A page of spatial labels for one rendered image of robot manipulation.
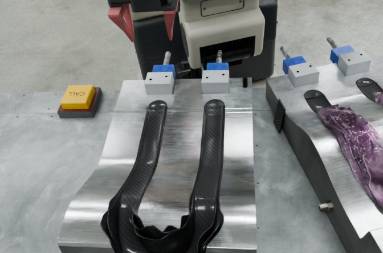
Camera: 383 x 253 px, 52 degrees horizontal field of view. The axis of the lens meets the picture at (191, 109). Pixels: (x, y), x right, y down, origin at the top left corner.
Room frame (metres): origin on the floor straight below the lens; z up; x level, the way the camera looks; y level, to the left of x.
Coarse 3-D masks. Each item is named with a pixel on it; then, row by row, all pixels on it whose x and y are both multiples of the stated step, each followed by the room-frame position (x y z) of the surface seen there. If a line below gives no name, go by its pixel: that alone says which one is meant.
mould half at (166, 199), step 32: (128, 96) 0.58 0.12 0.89; (160, 96) 0.56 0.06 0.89; (192, 96) 0.55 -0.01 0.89; (224, 96) 0.54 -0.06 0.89; (128, 128) 0.50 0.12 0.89; (192, 128) 0.47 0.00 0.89; (128, 160) 0.42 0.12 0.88; (160, 160) 0.41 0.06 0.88; (192, 160) 0.40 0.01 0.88; (224, 160) 0.39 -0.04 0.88; (96, 192) 0.34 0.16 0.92; (160, 192) 0.33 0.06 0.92; (224, 192) 0.31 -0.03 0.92; (64, 224) 0.29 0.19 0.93; (96, 224) 0.28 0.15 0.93; (160, 224) 0.27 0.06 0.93; (224, 224) 0.25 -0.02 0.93
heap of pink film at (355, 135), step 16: (320, 112) 0.47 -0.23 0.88; (336, 112) 0.44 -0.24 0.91; (352, 112) 0.43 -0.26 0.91; (336, 128) 0.41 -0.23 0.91; (352, 128) 0.39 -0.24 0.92; (368, 128) 0.39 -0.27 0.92; (352, 144) 0.36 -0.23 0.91; (368, 144) 0.36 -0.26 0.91; (352, 160) 0.35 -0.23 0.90; (368, 160) 0.33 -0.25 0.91; (368, 176) 0.32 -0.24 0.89; (368, 192) 0.30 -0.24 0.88
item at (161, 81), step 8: (168, 56) 0.68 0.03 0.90; (168, 64) 0.64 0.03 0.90; (152, 72) 0.61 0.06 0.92; (160, 72) 0.60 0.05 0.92; (168, 72) 0.60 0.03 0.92; (152, 80) 0.58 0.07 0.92; (160, 80) 0.58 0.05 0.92; (168, 80) 0.58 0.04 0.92; (152, 88) 0.57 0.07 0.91; (160, 88) 0.57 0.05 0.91; (168, 88) 0.57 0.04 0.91
